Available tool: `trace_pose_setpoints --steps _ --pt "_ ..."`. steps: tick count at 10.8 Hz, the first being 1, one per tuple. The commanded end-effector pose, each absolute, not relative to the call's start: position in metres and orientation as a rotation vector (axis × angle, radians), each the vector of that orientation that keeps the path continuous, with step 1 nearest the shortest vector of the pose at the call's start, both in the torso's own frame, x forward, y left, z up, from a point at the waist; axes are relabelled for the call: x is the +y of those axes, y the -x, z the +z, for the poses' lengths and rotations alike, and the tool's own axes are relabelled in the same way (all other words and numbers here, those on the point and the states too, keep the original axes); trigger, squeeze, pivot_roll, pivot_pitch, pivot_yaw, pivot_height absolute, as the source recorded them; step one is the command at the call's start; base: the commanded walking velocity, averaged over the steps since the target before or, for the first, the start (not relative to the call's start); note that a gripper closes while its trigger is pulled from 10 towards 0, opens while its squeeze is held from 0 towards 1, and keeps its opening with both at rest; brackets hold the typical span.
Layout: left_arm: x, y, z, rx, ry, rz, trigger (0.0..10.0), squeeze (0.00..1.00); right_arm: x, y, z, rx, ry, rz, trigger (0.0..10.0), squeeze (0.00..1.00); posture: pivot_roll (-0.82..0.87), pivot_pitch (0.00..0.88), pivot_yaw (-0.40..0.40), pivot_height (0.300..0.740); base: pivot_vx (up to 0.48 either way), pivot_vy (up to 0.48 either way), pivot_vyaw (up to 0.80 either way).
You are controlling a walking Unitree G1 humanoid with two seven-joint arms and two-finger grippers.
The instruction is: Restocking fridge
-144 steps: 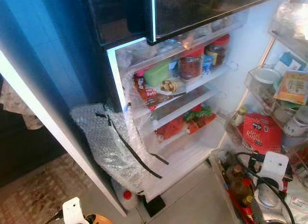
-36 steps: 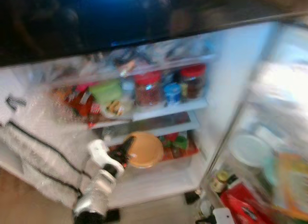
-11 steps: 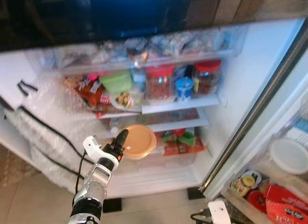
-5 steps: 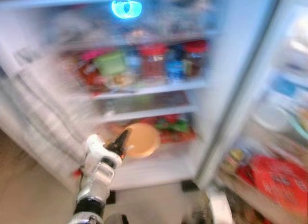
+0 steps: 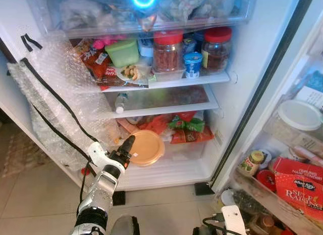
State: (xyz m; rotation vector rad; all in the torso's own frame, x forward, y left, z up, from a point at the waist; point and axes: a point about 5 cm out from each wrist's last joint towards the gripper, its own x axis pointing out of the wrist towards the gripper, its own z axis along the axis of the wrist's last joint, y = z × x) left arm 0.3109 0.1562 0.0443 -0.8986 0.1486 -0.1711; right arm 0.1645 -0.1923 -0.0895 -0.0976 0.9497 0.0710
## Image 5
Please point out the tan round lidded container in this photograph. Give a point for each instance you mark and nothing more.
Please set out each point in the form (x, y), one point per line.
(149, 149)

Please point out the grey robot leg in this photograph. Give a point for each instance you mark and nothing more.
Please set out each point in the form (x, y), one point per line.
(125, 226)

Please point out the red lid jar dark contents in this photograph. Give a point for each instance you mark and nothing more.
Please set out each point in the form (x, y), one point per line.
(218, 53)

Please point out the clear bag pale dumplings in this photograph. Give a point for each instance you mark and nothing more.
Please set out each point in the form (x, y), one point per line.
(181, 5)
(224, 3)

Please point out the red round lid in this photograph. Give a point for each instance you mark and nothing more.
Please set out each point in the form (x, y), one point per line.
(266, 180)

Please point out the pink white tube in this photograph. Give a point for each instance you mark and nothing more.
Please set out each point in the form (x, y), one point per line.
(308, 154)

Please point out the clear fridge door bin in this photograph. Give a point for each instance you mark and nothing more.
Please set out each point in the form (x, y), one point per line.
(282, 139)
(272, 204)

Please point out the patterned floor mat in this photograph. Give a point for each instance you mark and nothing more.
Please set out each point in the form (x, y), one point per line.
(20, 149)

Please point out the long black tape strip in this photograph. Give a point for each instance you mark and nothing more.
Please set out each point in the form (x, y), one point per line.
(60, 101)

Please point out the green and red food packet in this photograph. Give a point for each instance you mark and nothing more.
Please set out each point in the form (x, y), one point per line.
(186, 124)

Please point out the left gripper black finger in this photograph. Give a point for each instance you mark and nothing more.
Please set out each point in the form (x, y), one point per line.
(129, 144)

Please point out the small white bottle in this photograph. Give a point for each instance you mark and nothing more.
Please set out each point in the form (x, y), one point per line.
(146, 48)

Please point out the small blue white cup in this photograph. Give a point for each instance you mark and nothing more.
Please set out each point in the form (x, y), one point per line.
(193, 65)

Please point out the white bottle red cap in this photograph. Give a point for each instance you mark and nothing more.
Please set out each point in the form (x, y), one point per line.
(87, 171)

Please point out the tan paper packet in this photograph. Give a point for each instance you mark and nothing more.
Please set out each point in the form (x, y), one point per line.
(128, 126)

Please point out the brown cap bottle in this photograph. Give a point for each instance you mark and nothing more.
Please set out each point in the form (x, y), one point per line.
(267, 222)

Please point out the brown foil packet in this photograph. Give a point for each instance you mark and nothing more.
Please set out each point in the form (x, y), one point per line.
(148, 21)

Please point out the red snack packet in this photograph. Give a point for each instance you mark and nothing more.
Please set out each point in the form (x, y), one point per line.
(96, 63)

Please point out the red lid jar chili flakes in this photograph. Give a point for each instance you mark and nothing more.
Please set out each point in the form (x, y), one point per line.
(168, 55)

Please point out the red self raising flour box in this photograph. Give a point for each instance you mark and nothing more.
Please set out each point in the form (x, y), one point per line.
(300, 192)

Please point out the orange red food packet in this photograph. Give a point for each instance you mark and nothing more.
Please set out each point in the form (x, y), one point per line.
(194, 136)

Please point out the clear bottle white cap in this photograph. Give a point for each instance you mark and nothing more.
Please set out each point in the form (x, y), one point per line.
(121, 101)

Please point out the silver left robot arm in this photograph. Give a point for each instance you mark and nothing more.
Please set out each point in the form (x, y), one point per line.
(101, 192)

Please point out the clear bubble wrap sheet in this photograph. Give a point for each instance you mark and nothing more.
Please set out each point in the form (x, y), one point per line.
(55, 78)

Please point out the glass jar yellow lid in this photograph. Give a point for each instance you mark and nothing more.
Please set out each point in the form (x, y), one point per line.
(251, 164)

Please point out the white trimmed glass fridge shelf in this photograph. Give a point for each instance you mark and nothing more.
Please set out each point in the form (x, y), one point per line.
(202, 78)
(166, 109)

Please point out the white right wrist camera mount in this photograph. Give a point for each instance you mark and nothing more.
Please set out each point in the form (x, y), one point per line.
(234, 220)

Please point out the frosted white food bag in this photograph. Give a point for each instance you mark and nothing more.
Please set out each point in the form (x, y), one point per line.
(81, 12)

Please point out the round container white lid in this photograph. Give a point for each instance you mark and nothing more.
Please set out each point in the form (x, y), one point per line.
(300, 114)

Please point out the clear plastic tub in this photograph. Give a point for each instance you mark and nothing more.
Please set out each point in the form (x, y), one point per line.
(169, 76)

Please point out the green plastic container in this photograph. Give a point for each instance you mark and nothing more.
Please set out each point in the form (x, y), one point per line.
(122, 54)

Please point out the clear plastic fridge drawer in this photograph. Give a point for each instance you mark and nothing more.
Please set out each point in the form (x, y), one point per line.
(237, 7)

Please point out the plain red food packet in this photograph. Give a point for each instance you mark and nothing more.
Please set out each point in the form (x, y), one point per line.
(159, 125)

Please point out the clear crisper drawer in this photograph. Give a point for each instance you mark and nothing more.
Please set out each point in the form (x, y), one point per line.
(192, 151)

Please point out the black fridge foot pad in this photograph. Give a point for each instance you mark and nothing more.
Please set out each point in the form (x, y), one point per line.
(119, 197)
(204, 188)

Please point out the blue and white carton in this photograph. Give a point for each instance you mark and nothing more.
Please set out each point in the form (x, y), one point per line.
(315, 88)

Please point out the short black tape strip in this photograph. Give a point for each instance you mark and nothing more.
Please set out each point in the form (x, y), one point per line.
(34, 41)
(25, 43)

